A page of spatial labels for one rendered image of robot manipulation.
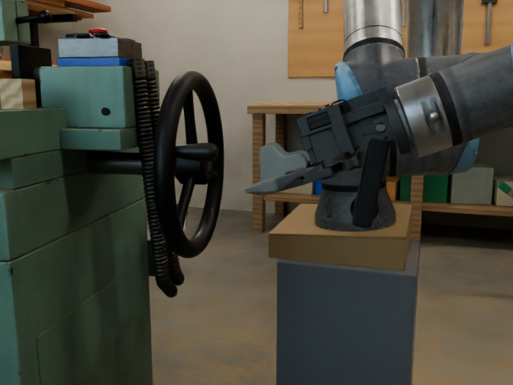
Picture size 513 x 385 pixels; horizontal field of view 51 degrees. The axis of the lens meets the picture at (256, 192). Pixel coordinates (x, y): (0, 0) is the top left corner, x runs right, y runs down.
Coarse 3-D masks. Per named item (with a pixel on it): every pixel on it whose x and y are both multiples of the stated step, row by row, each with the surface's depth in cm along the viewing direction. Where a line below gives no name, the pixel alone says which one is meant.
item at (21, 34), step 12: (0, 0) 81; (12, 0) 84; (0, 12) 82; (12, 12) 84; (24, 12) 87; (0, 24) 82; (12, 24) 84; (24, 24) 87; (0, 36) 82; (12, 36) 84; (24, 36) 87
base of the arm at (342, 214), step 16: (336, 192) 120; (352, 192) 119; (384, 192) 122; (320, 208) 124; (336, 208) 120; (384, 208) 120; (320, 224) 124; (336, 224) 120; (352, 224) 118; (384, 224) 119
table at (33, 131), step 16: (0, 112) 65; (16, 112) 68; (32, 112) 71; (48, 112) 74; (64, 112) 78; (0, 128) 65; (16, 128) 68; (32, 128) 71; (48, 128) 75; (64, 128) 78; (80, 128) 78; (96, 128) 78; (112, 128) 78; (128, 128) 79; (0, 144) 65; (16, 144) 68; (32, 144) 71; (48, 144) 75; (64, 144) 78; (80, 144) 77; (96, 144) 77; (112, 144) 76; (128, 144) 78
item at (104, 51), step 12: (60, 48) 78; (72, 48) 78; (84, 48) 78; (96, 48) 77; (108, 48) 77; (120, 48) 77; (132, 48) 81; (60, 60) 79; (72, 60) 78; (84, 60) 78; (96, 60) 77; (108, 60) 77; (120, 60) 77
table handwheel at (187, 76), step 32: (192, 96) 79; (160, 128) 70; (192, 128) 80; (96, 160) 85; (128, 160) 84; (160, 160) 69; (192, 160) 80; (160, 192) 70; (160, 224) 73; (192, 256) 81
